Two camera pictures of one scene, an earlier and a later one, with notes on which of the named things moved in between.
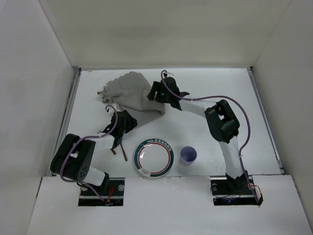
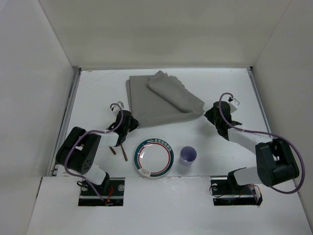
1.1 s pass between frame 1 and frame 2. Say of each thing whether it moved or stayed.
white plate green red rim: stayed
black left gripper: stayed
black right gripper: moved
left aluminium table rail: stayed
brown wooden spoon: stayed
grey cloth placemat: moved
